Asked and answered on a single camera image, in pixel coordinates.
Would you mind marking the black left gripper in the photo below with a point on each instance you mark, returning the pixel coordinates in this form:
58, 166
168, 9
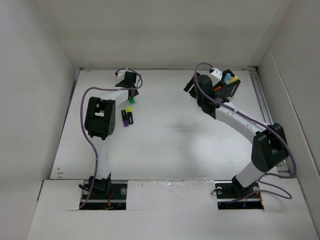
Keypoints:
135, 94

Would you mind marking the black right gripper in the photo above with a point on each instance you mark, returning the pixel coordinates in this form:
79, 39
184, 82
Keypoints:
189, 84

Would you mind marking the green cap black highlighter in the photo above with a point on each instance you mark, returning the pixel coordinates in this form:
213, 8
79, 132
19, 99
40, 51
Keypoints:
132, 101

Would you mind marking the yellow cap black highlighter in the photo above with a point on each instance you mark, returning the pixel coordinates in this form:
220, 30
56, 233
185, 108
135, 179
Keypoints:
129, 113

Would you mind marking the light blue translucent highlighter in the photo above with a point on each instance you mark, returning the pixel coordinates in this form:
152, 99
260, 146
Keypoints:
227, 78

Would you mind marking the purple cap black highlighter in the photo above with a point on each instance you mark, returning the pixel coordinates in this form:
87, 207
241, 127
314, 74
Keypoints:
124, 118

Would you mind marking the pale yellow translucent highlighter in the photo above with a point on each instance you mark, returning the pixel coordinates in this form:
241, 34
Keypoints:
234, 79

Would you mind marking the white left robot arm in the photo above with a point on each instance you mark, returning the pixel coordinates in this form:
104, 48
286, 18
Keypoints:
99, 122

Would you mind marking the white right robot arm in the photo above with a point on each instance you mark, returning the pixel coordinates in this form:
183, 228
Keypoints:
269, 144

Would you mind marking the black slotted pen holder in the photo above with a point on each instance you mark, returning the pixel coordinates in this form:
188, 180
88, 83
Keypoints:
229, 90

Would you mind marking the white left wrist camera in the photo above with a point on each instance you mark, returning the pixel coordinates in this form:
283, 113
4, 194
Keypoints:
122, 71

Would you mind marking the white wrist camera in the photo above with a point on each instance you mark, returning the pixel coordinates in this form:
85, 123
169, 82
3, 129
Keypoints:
217, 73
122, 71

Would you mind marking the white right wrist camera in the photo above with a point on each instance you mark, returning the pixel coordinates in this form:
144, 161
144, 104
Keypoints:
217, 73

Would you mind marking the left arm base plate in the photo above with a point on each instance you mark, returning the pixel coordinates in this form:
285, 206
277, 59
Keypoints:
115, 199

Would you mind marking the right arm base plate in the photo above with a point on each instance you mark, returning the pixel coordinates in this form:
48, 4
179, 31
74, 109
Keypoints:
230, 197

